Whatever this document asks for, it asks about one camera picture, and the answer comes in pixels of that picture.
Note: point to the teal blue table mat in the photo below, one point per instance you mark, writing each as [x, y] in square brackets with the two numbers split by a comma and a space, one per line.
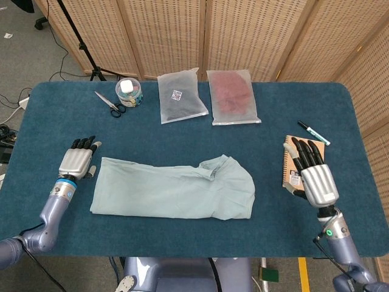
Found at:
[288, 100]

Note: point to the black chair caster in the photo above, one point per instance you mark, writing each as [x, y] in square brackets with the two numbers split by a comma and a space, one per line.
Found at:
[39, 23]

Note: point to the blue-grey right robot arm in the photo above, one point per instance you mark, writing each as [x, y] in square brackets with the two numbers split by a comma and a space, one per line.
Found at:
[340, 243]

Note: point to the black white marker pen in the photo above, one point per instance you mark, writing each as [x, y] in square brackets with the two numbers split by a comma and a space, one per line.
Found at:
[313, 132]

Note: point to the green block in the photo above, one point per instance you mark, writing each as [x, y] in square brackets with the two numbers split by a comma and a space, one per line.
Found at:
[270, 275]

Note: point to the person in black clothes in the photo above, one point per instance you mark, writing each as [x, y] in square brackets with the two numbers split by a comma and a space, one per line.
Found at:
[25, 3]

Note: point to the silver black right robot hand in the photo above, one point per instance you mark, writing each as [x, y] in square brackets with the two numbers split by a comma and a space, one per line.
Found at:
[319, 185]

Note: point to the white paper scrap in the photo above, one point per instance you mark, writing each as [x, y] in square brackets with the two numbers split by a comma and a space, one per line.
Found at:
[8, 35]

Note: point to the clear plastic clip jar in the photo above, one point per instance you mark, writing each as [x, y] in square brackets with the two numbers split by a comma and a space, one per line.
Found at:
[135, 98]

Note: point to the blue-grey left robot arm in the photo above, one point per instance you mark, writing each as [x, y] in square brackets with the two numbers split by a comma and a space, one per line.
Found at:
[54, 207]

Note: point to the white perforated bracket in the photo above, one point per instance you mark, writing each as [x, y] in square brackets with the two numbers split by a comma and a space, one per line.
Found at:
[126, 284]

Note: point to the light green t-shirt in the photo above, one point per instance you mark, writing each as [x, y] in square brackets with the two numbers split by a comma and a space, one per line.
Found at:
[170, 194]

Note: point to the black tripod stand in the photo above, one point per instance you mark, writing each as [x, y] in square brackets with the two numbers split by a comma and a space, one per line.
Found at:
[79, 45]

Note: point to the black equipment pile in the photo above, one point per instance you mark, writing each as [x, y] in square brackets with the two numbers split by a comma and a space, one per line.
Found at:
[6, 134]

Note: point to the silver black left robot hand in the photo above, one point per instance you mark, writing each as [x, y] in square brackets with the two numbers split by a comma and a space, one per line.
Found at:
[74, 162]

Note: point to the frosted bag with dark garment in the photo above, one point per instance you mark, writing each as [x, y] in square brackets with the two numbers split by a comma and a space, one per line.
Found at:
[182, 100]

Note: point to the kraft spiral notebook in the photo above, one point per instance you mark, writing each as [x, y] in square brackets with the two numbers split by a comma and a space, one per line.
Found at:
[288, 164]

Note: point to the white power strip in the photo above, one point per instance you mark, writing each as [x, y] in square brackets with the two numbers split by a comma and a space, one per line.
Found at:
[23, 103]

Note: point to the frosted bag with red garment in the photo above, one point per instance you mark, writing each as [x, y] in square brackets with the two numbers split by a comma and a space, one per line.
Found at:
[234, 97]

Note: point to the metal table leg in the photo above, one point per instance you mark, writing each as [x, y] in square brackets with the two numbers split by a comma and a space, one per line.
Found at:
[264, 286]

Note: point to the blue-grey robot torso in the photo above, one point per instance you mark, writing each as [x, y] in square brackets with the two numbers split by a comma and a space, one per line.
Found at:
[182, 273]

